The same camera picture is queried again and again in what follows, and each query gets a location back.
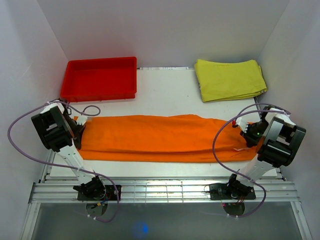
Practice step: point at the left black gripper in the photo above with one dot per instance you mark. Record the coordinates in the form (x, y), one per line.
(78, 135)

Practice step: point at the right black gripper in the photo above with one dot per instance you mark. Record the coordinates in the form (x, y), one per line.
(251, 141)

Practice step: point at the orange trousers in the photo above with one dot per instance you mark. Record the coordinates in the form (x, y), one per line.
(164, 139)

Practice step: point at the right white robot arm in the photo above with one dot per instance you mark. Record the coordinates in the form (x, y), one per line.
(276, 139)

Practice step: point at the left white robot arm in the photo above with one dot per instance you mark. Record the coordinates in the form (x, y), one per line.
(63, 135)

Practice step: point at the folded yellow trousers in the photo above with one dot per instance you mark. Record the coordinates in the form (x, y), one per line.
(229, 81)

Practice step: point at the red plastic tray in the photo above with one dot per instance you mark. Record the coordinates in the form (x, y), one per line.
(100, 79)

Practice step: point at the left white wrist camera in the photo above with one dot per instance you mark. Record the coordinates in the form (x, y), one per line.
(82, 120)

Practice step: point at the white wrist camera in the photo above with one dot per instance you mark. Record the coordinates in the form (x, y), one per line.
(242, 124)
(82, 120)

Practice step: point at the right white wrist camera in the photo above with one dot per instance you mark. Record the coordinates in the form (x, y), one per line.
(242, 124)

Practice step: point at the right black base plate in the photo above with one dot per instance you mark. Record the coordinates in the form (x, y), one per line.
(223, 191)

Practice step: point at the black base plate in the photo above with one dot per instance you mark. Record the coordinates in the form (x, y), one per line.
(223, 191)
(110, 195)

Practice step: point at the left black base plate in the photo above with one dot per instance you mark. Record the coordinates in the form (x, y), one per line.
(110, 195)

